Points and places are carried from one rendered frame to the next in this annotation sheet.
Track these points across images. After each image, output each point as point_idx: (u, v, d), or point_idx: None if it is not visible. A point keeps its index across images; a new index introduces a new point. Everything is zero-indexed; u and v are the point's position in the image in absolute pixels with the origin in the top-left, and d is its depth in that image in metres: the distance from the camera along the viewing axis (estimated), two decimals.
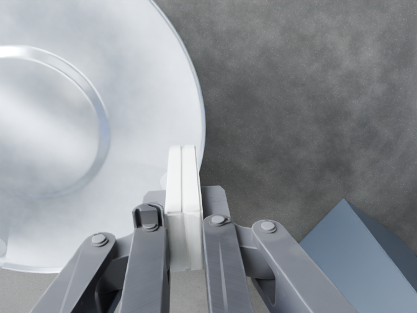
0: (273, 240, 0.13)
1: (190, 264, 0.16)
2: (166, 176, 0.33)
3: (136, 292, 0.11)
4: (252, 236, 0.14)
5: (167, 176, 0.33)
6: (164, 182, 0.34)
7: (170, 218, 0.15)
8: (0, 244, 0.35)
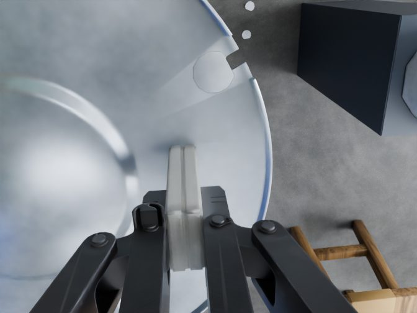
0: (273, 240, 0.13)
1: (190, 264, 0.16)
2: (198, 73, 0.20)
3: (136, 292, 0.11)
4: (252, 236, 0.14)
5: (200, 72, 0.20)
6: (206, 83, 0.20)
7: (170, 218, 0.15)
8: None
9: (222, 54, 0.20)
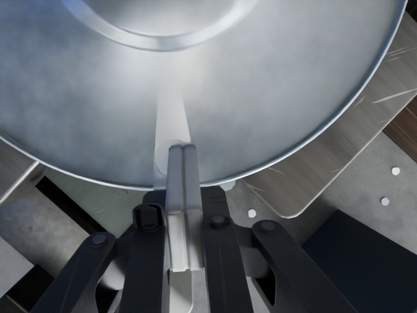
0: (273, 240, 0.13)
1: (190, 264, 0.16)
2: None
3: (136, 292, 0.11)
4: (252, 236, 0.14)
5: None
6: None
7: (170, 218, 0.15)
8: None
9: None
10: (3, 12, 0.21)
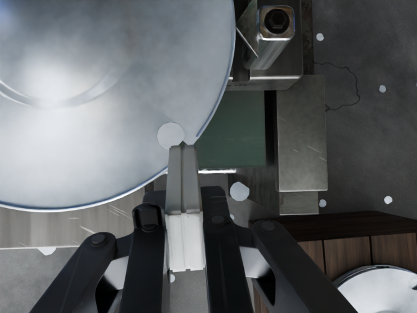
0: (273, 240, 0.13)
1: (190, 264, 0.16)
2: None
3: (136, 292, 0.11)
4: (252, 236, 0.14)
5: None
6: None
7: (170, 218, 0.15)
8: (170, 127, 0.30)
9: None
10: (12, 143, 0.29)
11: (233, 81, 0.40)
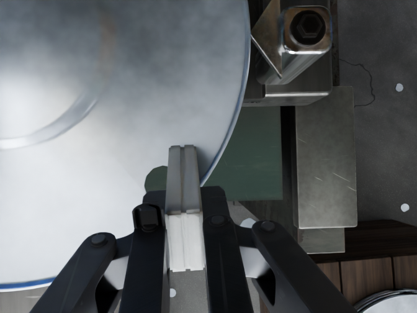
0: (273, 240, 0.13)
1: (190, 264, 0.16)
2: None
3: (136, 292, 0.11)
4: (252, 236, 0.14)
5: None
6: None
7: (170, 218, 0.15)
8: None
9: None
10: (161, 90, 0.22)
11: (243, 98, 0.32)
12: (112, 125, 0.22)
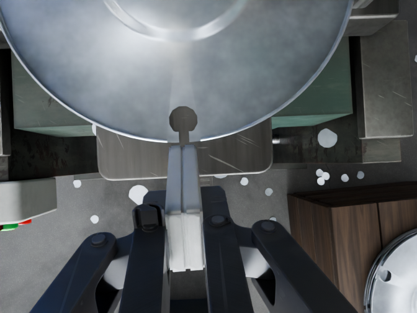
0: (273, 240, 0.13)
1: (190, 264, 0.16)
2: None
3: (136, 292, 0.11)
4: (252, 236, 0.14)
5: None
6: None
7: (170, 218, 0.15)
8: None
9: None
10: None
11: None
12: None
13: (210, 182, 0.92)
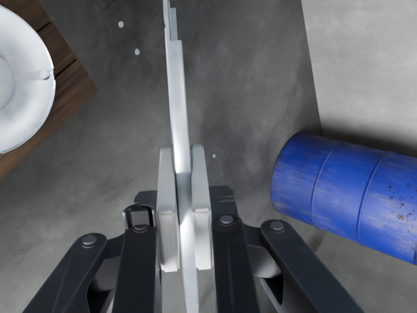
0: (282, 240, 0.13)
1: (198, 263, 0.16)
2: None
3: (129, 293, 0.11)
4: (260, 236, 0.14)
5: None
6: None
7: (162, 218, 0.15)
8: None
9: None
10: None
11: None
12: None
13: None
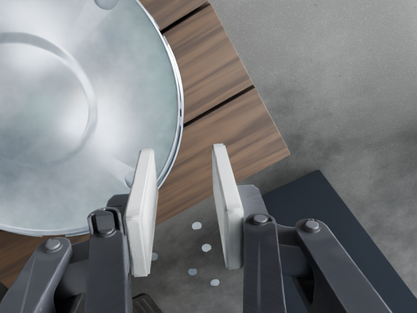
0: (316, 240, 0.13)
1: (229, 263, 0.16)
2: None
3: (100, 298, 0.11)
4: (295, 234, 0.14)
5: None
6: None
7: (129, 223, 0.15)
8: None
9: None
10: None
11: None
12: (70, 33, 0.34)
13: None
